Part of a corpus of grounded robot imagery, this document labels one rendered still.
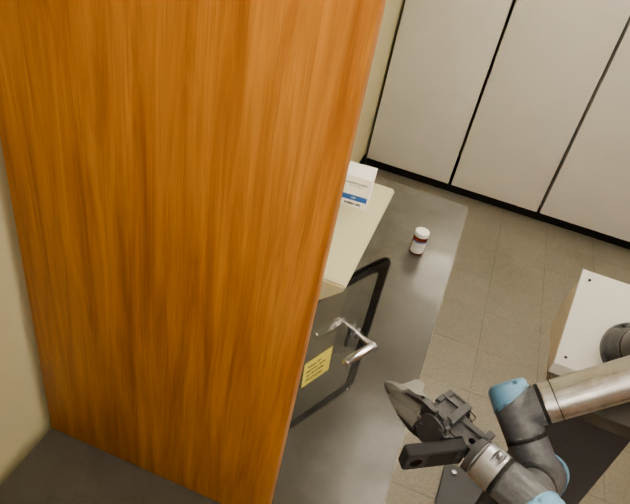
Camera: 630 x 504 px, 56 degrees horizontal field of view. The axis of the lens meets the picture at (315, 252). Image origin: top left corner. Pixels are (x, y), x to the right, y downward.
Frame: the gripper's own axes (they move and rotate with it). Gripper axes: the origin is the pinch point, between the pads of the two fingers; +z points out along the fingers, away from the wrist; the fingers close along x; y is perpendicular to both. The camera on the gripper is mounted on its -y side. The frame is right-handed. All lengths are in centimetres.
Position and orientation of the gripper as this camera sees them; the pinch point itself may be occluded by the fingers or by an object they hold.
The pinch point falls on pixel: (387, 388)
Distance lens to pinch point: 118.1
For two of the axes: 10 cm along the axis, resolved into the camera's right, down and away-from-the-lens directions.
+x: 1.6, -7.8, -6.0
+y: 7.2, -3.2, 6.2
